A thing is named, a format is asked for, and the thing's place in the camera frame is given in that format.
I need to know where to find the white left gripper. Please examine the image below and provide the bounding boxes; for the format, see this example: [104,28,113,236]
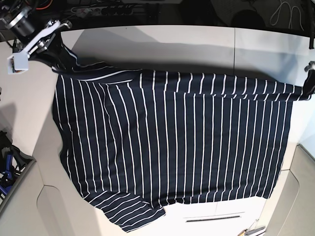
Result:
[303,61,315,95]

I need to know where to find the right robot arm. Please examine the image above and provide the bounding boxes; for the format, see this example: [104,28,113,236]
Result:
[0,0,75,74]

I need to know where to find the tools at table edge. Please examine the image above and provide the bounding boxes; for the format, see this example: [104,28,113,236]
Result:
[238,219,266,236]

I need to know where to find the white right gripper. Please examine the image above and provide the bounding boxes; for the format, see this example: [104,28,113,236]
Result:
[23,20,72,72]

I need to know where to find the black metal ruler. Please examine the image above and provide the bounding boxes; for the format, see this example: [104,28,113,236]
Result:
[186,215,241,223]

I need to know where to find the navy white striped T-shirt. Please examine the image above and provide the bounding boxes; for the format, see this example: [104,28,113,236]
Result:
[52,48,312,233]

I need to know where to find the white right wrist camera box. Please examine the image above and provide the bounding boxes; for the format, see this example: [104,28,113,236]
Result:
[7,52,29,75]

